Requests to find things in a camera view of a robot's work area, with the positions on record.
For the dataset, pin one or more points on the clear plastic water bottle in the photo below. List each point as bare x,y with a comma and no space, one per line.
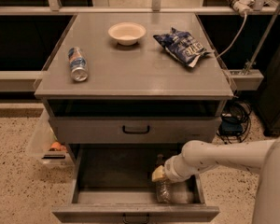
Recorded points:
163,187

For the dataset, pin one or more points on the grey metal support rod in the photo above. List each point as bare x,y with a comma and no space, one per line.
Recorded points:
264,31

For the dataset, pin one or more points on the grey drawer cabinet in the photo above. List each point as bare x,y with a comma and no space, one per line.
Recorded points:
141,80

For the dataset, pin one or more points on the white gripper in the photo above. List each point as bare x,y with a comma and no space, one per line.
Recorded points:
170,172

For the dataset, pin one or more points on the grey middle drawer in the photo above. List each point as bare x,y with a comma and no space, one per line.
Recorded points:
124,130

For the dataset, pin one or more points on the blue chip bag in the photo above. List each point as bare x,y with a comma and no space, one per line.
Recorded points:
182,46

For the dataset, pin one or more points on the orange fruit in bin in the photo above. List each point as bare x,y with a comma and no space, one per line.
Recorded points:
56,146

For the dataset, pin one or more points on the clear plastic storage bin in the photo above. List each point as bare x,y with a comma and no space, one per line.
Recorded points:
42,139

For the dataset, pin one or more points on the grey open bottom drawer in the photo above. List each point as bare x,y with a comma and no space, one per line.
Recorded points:
112,184

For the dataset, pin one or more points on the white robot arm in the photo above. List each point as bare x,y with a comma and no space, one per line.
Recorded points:
259,157

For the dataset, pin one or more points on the white power strip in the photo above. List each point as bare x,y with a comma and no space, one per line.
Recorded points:
240,6

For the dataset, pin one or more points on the white paper bowl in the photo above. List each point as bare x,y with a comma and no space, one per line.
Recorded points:
127,33

